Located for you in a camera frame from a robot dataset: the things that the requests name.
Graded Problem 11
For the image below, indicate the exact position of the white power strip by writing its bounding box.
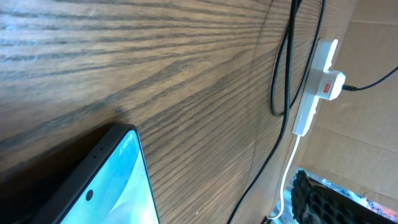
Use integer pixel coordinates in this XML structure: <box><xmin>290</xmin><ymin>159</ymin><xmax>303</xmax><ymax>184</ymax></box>
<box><xmin>292</xmin><ymin>39</ymin><xmax>345</xmax><ymax>137</ymax></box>

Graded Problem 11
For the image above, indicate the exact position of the white charger plug adapter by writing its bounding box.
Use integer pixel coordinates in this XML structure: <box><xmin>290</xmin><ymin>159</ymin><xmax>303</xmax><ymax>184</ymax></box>
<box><xmin>307</xmin><ymin>70</ymin><xmax>346</xmax><ymax>101</ymax></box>

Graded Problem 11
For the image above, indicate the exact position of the Galaxy smartphone blue screen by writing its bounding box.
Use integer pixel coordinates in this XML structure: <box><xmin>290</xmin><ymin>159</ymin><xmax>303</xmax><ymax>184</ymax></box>
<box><xmin>32</xmin><ymin>124</ymin><xmax>160</xmax><ymax>224</ymax></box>

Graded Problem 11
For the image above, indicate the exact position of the white power strip cord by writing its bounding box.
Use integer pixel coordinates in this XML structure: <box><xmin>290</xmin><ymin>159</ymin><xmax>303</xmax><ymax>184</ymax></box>
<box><xmin>269</xmin><ymin>134</ymin><xmax>302</xmax><ymax>220</ymax></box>

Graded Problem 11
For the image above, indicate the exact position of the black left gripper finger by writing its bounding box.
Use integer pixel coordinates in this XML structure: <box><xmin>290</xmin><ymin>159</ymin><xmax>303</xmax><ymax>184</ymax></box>
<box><xmin>291</xmin><ymin>170</ymin><xmax>394</xmax><ymax>224</ymax></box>

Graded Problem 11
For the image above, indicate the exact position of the black charger cable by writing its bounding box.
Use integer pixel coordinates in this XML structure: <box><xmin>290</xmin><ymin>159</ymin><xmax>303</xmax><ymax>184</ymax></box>
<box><xmin>226</xmin><ymin>0</ymin><xmax>398</xmax><ymax>224</ymax></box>

